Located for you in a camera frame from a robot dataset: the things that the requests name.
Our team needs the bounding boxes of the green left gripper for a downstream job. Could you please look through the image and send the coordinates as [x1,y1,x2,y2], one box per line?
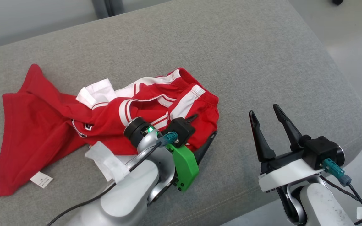
[166,114,218,192]

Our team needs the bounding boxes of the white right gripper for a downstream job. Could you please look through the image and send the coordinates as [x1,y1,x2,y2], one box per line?
[249,104,325,192]

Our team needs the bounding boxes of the red shorts with white stripes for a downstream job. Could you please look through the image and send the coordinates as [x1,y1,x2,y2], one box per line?
[73,67,220,156]

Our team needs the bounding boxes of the red shirt with white sleeves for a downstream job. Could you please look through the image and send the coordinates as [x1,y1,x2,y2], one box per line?
[0,64,131,197]

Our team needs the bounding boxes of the grey fabric sofa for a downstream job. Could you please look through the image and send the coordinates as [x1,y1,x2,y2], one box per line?
[0,0,362,226]

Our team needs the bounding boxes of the teal left camera connector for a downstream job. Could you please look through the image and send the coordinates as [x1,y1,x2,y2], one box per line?
[157,132,179,148]

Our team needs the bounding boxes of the teal camera connector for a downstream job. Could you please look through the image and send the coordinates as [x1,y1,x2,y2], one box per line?
[157,132,179,148]
[322,159,352,186]

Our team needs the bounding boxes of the teal right camera connector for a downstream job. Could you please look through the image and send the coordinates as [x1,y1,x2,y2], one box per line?
[322,159,352,186]

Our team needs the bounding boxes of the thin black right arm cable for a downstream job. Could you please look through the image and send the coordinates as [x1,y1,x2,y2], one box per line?
[319,175,362,209]

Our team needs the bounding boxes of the white tape cable tag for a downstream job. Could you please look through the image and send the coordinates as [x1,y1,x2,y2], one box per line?
[85,141,131,183]

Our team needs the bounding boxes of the black right camera cable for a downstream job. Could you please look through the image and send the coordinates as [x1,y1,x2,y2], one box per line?
[346,182,362,220]

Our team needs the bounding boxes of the black camera cable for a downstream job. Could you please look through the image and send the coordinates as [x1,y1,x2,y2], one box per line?
[46,142,163,226]
[346,182,362,220]

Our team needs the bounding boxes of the black left camera cable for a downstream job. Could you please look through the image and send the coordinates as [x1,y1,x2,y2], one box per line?
[46,142,163,226]

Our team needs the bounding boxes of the dark grey post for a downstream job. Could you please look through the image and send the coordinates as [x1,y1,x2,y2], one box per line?
[91,0,125,19]

